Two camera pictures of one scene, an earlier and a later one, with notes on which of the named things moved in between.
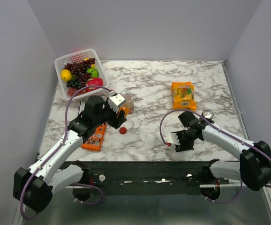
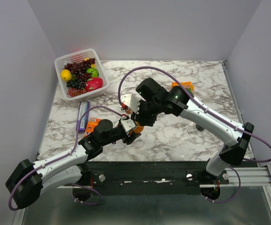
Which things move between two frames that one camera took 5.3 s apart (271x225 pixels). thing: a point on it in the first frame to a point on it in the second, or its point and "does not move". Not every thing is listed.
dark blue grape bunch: (77, 83) does not move
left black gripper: (115, 122) to (127, 140)
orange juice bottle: (125, 108) to (139, 129)
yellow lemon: (65, 75) does not move
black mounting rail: (148, 177) does not move
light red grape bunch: (71, 91) does not move
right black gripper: (183, 146) to (140, 118)
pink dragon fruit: (94, 81) does not move
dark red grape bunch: (79, 69) does not move
